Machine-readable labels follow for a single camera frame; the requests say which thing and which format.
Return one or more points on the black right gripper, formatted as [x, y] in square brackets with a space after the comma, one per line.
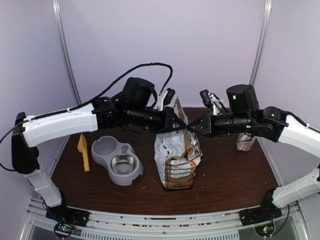
[208, 128]

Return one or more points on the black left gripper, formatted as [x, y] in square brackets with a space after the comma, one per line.
[166, 126]

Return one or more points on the dog food bag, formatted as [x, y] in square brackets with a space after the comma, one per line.
[177, 155]

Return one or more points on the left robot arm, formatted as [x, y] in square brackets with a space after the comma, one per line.
[137, 104]

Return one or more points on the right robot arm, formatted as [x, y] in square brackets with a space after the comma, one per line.
[270, 123]

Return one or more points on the grey double pet feeder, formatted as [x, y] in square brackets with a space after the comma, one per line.
[107, 147]

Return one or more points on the patterned mug yellow inside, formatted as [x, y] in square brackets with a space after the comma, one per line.
[245, 142]

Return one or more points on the steel bowl in feeder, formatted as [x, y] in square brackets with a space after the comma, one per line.
[123, 164]

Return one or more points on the yellow plastic scoop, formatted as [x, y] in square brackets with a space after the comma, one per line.
[82, 147]

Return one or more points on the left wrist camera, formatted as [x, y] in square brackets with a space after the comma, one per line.
[164, 99]

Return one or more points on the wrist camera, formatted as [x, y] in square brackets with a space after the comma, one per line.
[164, 99]
[212, 102]

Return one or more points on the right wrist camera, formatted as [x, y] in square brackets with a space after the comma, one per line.
[212, 102]

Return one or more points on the front aluminium rail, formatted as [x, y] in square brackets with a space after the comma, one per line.
[224, 225]

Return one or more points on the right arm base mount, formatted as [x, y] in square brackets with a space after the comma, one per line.
[260, 214]

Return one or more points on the right aluminium frame post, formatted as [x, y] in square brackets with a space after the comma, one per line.
[263, 35]

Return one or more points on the aluminium frame post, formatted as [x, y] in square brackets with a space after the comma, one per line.
[263, 35]
[64, 48]

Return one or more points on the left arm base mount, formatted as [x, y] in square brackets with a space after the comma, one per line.
[68, 216]

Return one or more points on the left aluminium frame post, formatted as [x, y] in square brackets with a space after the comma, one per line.
[64, 48]

